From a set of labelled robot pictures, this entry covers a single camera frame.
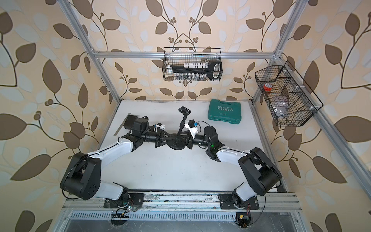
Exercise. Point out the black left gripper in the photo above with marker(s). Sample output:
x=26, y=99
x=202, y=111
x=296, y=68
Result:
x=160, y=137

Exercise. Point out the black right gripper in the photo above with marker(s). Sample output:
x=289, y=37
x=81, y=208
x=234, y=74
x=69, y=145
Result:
x=190, y=144

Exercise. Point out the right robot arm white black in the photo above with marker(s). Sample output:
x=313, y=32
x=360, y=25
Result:
x=259, y=171

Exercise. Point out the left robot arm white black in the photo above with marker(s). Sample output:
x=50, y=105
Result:
x=83, y=175

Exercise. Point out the small black box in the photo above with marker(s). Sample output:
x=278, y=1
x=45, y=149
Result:
x=129, y=121

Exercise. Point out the green plastic tool case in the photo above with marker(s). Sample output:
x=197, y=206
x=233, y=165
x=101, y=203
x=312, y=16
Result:
x=225, y=111

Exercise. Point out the red item in basket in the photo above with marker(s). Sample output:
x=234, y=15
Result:
x=267, y=87

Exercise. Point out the plastic bag in basket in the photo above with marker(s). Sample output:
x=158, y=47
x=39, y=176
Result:
x=280, y=105

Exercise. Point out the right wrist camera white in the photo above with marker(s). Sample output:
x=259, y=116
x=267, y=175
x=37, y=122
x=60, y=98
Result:
x=192, y=126

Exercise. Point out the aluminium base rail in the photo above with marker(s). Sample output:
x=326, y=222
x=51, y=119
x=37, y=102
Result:
x=182, y=206

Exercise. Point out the socket set rail black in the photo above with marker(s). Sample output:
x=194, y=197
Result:
x=208, y=70

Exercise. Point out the black wire basket back wall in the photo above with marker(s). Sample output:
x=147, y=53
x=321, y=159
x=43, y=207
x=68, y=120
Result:
x=181, y=55

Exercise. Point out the black wire basket wall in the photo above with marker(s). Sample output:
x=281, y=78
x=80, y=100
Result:
x=303, y=102
x=181, y=55

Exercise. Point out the black wire basket right wall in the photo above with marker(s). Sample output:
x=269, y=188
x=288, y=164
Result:
x=303, y=102

